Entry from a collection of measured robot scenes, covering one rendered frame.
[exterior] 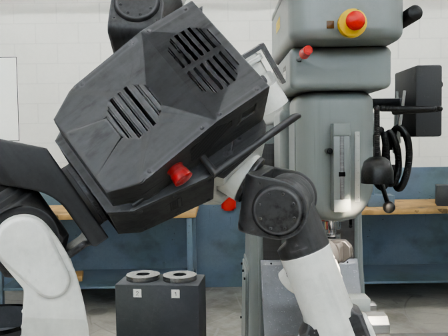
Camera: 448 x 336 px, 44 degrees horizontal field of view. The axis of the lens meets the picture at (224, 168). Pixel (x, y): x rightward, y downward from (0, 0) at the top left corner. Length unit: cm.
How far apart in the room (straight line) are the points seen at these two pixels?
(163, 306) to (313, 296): 60
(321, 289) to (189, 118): 36
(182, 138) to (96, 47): 504
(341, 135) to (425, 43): 478
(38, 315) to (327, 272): 47
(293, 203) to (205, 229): 483
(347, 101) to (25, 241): 82
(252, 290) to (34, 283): 110
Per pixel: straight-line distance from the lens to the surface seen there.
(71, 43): 590
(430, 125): 174
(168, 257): 577
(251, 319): 193
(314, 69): 133
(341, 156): 133
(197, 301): 145
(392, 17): 130
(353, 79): 135
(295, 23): 127
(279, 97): 107
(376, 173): 127
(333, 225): 145
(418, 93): 174
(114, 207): 89
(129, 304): 149
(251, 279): 189
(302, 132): 137
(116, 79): 88
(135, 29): 103
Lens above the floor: 152
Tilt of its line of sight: 3 degrees down
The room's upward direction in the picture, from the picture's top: 1 degrees counter-clockwise
